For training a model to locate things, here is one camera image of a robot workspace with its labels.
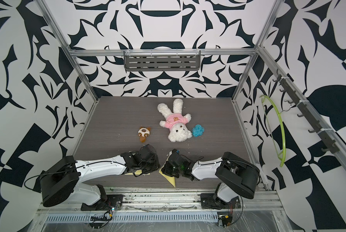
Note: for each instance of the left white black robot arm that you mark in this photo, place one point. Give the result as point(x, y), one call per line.
point(66, 180)

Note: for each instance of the white slotted cable duct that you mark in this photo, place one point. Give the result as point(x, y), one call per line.
point(135, 217)

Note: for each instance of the white plush bunny pink shirt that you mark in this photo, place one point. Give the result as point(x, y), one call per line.
point(175, 121)

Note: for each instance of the grey wall hook rail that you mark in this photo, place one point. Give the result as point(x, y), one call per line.
point(308, 112)

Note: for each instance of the yellow square paper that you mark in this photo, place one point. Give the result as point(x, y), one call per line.
point(171, 180)

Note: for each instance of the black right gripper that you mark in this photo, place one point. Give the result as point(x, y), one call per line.
point(164, 169)

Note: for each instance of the grey perforated metal shelf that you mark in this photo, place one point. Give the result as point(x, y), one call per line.
point(162, 60)

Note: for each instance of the small brown white plush toy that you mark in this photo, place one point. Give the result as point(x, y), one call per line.
point(143, 133)

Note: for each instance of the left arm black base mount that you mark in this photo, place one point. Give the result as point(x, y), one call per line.
point(106, 202)

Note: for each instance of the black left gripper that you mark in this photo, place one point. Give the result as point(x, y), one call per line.
point(157, 165)

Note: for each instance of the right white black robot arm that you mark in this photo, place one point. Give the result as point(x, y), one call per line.
point(238, 177)

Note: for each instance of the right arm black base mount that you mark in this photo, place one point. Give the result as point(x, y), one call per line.
point(223, 198)

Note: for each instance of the teal yarn bundle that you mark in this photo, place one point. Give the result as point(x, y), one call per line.
point(198, 130)

